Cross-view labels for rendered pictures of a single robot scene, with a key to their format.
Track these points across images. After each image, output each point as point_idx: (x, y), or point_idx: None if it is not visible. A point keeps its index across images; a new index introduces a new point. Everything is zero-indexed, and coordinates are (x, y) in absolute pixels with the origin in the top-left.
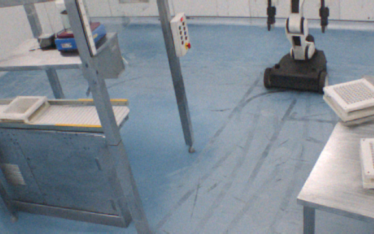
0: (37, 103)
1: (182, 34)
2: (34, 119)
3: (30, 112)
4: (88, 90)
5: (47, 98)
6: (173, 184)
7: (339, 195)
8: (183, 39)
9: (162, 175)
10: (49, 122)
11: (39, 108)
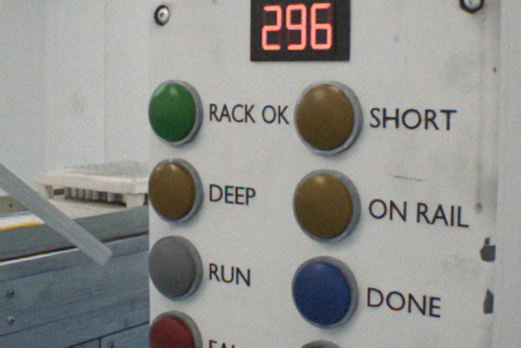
0: (99, 178)
1: (224, 238)
2: (58, 207)
3: (57, 177)
4: (49, 212)
5: (132, 191)
6: None
7: None
8: (223, 335)
9: None
10: (0, 224)
11: (108, 206)
